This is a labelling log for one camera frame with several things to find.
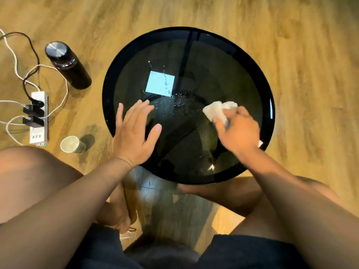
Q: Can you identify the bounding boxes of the person's left hand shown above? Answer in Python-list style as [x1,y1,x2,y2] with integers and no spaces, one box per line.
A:
[112,100,162,167]

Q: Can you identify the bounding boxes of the person's right hand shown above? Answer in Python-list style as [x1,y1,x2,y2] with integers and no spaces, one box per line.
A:
[212,106,261,159]

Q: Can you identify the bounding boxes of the white tissue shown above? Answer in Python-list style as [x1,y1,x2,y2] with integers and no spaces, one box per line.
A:
[202,101,264,148]

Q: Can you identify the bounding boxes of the person's left forearm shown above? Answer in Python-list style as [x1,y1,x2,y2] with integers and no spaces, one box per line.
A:
[0,156,135,269]

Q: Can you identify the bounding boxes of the person's right forearm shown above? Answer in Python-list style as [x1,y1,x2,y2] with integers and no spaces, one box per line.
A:
[238,147,359,269]

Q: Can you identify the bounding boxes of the spilled water droplets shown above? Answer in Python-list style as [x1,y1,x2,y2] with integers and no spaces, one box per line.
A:
[156,67,198,116]

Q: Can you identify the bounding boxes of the white paper cup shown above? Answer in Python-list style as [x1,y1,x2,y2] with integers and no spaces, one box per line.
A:
[60,136,87,154]

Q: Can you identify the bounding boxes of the round black glass table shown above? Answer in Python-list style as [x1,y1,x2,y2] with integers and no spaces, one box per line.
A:
[102,26,276,185]

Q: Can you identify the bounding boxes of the black insulated bottle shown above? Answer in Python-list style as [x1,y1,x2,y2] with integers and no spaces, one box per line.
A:
[45,41,92,90]

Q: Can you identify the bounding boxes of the person's right leg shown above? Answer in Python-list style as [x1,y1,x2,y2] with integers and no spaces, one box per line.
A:
[177,176,359,244]

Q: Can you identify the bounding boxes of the person's leg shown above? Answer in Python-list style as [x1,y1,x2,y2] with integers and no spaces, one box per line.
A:
[177,176,359,244]
[0,146,138,234]

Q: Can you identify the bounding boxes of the white power strip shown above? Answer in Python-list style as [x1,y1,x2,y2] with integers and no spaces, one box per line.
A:
[29,91,49,147]

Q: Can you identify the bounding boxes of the black charger adapter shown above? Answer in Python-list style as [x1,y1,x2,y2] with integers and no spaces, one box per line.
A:
[23,105,45,117]
[23,116,45,128]

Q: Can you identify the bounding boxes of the person's left leg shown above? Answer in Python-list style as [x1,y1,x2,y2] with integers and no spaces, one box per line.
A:
[0,146,138,234]

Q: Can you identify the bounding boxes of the dark shorts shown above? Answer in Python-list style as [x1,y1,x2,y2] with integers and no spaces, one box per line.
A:
[66,223,310,269]

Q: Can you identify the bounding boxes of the black cable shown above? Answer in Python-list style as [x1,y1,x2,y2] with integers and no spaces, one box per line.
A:
[0,32,41,104]

